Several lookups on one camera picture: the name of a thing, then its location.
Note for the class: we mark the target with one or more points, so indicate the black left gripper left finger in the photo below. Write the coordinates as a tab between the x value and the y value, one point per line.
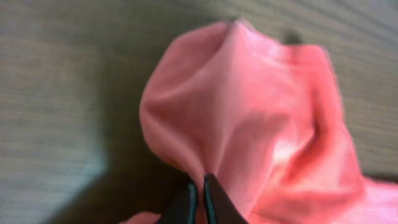
183	208

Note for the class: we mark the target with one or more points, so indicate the red printed t-shirt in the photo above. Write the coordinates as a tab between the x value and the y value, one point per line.
267	120

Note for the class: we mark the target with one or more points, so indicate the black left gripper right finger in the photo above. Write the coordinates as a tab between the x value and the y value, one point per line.
219	207

